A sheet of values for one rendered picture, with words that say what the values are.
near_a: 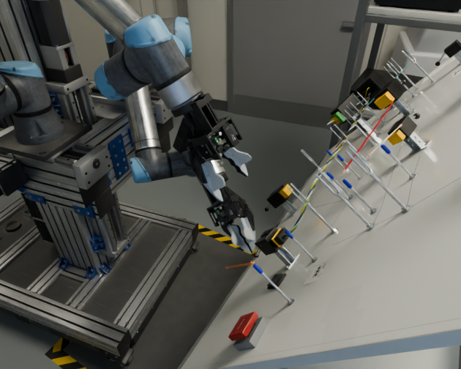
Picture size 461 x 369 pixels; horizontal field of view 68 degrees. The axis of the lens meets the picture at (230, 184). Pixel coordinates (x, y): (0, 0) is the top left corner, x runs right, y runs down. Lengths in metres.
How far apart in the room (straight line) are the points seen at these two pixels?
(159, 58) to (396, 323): 0.52
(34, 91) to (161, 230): 1.25
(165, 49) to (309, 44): 2.96
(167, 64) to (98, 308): 1.47
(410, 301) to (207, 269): 1.81
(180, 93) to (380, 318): 0.46
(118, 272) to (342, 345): 1.64
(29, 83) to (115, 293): 1.14
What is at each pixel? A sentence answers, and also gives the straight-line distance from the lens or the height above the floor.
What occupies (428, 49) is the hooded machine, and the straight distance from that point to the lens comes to 2.77.
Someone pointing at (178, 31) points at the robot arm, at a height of 1.46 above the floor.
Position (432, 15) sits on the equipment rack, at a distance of 1.53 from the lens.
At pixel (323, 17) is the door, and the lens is 3.47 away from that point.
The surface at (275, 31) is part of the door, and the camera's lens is 3.57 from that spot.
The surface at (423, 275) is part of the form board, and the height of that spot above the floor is 1.37.
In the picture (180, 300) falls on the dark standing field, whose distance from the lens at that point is 2.07.
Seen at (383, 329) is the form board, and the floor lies 1.34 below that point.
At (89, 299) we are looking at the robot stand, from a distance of 1.93.
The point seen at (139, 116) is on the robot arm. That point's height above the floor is 1.28.
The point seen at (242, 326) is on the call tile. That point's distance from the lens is 0.67.
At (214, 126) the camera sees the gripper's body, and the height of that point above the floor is 1.41.
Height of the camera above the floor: 1.70
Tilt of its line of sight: 37 degrees down
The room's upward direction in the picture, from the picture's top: straight up
